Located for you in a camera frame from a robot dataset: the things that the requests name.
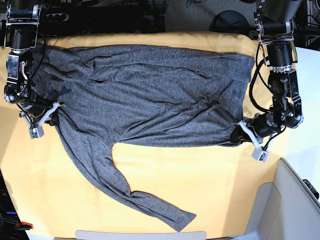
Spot grey tray at bottom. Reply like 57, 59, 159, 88
75, 230, 207, 240

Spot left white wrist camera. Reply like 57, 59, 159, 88
251, 148, 269, 163

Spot black round stand base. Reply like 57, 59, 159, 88
209, 10, 250, 37

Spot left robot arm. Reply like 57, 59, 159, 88
230, 0, 303, 144

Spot red clamp at left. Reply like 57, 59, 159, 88
14, 222, 33, 231

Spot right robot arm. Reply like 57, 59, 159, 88
3, 0, 60, 128

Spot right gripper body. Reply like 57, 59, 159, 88
18, 96, 59, 125

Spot white power strip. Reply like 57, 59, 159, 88
45, 13, 70, 22

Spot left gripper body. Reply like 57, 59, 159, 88
239, 112, 282, 150

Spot black remote control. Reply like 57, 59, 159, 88
302, 179, 320, 200

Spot yellow table cloth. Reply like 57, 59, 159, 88
0, 32, 288, 238

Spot grey long-sleeve T-shirt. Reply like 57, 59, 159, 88
31, 45, 255, 232

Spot white box bin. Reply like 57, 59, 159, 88
242, 158, 320, 240

